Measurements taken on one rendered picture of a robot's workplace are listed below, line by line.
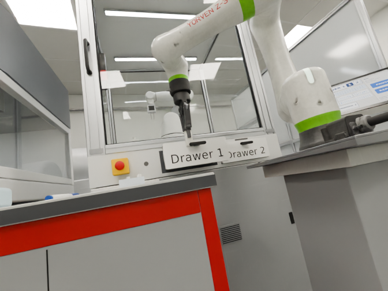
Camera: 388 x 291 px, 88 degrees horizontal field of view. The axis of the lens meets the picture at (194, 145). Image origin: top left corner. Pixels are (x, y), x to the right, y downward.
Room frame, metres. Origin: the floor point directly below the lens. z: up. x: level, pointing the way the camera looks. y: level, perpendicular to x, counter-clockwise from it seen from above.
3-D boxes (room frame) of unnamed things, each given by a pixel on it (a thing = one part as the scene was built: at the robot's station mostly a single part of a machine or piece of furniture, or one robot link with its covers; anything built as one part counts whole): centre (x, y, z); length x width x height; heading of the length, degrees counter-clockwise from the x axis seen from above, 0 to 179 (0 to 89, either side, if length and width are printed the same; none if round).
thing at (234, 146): (1.11, -0.27, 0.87); 0.29 x 0.02 x 0.11; 106
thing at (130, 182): (0.75, 0.25, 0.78); 0.12 x 0.08 x 0.04; 21
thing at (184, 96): (0.85, 0.02, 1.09); 0.08 x 0.07 x 0.09; 16
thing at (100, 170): (1.50, 0.13, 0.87); 1.02 x 0.95 x 0.14; 106
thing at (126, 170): (0.91, 0.35, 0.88); 0.07 x 0.05 x 0.07; 106
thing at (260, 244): (1.50, 0.12, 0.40); 1.03 x 0.95 x 0.80; 106
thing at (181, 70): (0.84, 0.02, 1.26); 0.13 x 0.11 x 0.14; 167
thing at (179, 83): (0.85, 0.02, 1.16); 0.12 x 0.09 x 0.06; 106
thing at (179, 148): (0.88, -0.01, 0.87); 0.29 x 0.02 x 0.11; 106
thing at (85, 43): (0.89, 0.44, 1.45); 0.05 x 0.03 x 0.19; 16
